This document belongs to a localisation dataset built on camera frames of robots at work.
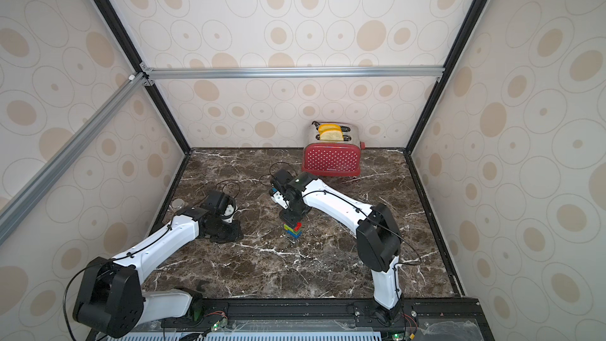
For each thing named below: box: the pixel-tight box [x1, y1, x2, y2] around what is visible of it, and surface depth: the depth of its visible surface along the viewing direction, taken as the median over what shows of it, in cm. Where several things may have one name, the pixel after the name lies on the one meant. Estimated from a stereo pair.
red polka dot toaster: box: [301, 120, 366, 177], surface depth 102 cm
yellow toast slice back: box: [317, 123, 343, 137], surface depth 103 cm
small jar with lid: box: [172, 198, 189, 210], surface depth 90 cm
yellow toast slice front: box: [318, 130, 345, 142], surface depth 101 cm
